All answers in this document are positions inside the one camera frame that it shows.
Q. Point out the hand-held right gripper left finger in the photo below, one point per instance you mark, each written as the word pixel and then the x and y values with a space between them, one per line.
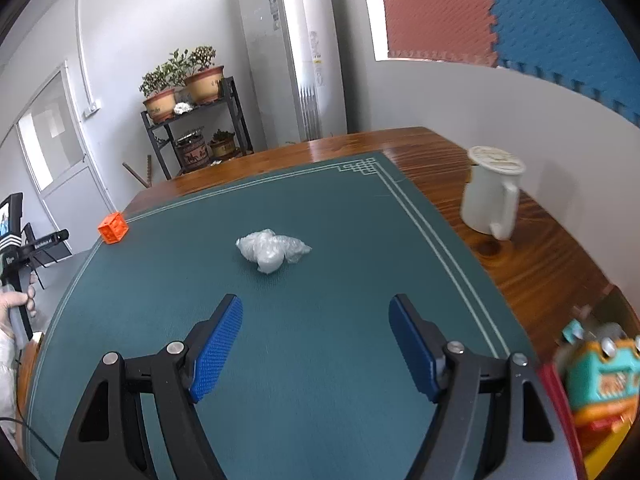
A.
pixel 217 350

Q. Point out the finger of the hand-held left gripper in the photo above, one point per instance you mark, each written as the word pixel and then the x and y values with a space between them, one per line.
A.
pixel 50 241

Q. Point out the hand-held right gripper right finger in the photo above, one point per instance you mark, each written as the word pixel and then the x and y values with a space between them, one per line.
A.
pixel 412 345

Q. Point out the white plastic bag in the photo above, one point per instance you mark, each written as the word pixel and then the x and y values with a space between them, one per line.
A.
pixel 270 251

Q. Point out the colourful toy train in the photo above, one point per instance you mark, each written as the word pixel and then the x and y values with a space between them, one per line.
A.
pixel 560 410

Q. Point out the teal and orange toy bus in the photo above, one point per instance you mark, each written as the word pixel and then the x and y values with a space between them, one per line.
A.
pixel 605 380

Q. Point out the yellow-orange toy block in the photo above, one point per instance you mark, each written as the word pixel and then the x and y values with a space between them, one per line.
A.
pixel 607 455

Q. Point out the person's left forearm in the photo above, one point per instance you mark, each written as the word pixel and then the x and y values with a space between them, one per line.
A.
pixel 7 375

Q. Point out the person's left hand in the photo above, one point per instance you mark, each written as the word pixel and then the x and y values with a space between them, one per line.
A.
pixel 15 301

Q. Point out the small orange cube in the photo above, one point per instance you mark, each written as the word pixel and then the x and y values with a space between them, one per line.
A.
pixel 113 228

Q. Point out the white door with window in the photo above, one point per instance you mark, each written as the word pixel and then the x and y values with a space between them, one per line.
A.
pixel 65 160

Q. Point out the wooden sticks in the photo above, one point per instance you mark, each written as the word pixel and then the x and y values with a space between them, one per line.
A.
pixel 137 175

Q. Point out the black metal plant shelf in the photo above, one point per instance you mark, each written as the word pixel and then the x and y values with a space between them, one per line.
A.
pixel 155 145

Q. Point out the green table mat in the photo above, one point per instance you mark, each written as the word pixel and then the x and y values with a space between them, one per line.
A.
pixel 310 220

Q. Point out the white pitcher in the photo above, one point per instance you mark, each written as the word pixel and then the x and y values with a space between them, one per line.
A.
pixel 485 200

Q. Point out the dark patterned plant pot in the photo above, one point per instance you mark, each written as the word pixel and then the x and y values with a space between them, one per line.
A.
pixel 192 152

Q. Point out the potted plant in tan pot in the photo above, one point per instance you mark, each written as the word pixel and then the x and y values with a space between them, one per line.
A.
pixel 160 105
pixel 205 85

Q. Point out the small white object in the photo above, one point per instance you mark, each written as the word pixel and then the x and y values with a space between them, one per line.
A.
pixel 183 108

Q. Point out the small brown plant pot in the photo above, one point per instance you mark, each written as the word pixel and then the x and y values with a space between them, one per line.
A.
pixel 222 147

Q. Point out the leafy green plant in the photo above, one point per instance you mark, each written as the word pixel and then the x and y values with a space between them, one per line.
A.
pixel 175 67

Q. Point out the grey standing air conditioner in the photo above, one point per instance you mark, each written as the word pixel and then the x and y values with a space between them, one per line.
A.
pixel 290 60

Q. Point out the red foam wall mat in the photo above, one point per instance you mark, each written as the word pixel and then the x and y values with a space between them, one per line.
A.
pixel 435 10

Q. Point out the blue foam wall mat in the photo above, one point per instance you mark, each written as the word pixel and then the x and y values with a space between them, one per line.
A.
pixel 565 25

